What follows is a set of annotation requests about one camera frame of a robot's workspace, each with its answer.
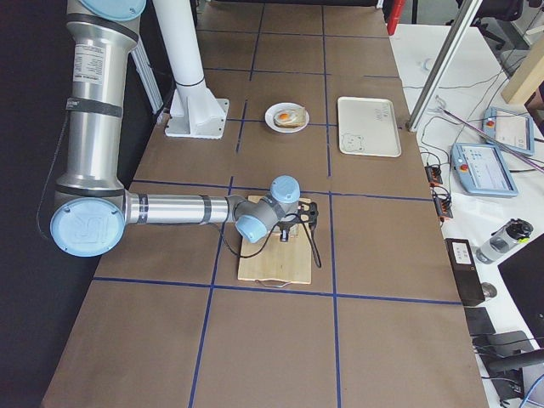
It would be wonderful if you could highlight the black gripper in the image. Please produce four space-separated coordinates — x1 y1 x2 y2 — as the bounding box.
280 225 292 242

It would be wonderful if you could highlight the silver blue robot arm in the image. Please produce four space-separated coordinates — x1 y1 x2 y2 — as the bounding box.
50 1 302 257

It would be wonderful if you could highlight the wooden cutting board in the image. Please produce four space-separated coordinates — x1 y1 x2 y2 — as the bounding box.
235 195 312 286

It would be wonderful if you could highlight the toast with fried egg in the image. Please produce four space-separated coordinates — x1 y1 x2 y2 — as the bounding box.
273 108 306 128

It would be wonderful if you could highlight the cream bear tray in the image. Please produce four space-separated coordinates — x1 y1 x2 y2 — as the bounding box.
337 96 402 157

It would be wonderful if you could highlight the orange relay module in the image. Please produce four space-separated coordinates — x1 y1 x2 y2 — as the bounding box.
425 165 443 187

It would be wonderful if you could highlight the black rectangular box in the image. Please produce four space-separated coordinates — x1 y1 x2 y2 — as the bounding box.
445 238 485 307

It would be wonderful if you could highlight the near blue teach pendant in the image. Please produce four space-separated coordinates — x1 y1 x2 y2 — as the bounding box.
450 143 519 197

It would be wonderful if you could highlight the blue teach pendant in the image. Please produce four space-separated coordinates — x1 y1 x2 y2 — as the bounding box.
450 143 519 197
483 107 535 156

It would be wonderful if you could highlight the reacher grabber tool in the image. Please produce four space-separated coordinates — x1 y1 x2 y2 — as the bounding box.
434 95 544 173

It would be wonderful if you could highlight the far blue teach pendant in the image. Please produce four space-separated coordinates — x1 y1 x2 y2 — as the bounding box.
483 107 535 156

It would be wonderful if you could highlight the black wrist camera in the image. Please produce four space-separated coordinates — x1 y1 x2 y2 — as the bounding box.
297 201 319 231

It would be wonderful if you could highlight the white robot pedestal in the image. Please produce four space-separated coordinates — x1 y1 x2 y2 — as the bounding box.
153 0 230 139

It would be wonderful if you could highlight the aluminium frame post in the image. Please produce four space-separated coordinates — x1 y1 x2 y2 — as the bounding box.
407 0 483 133

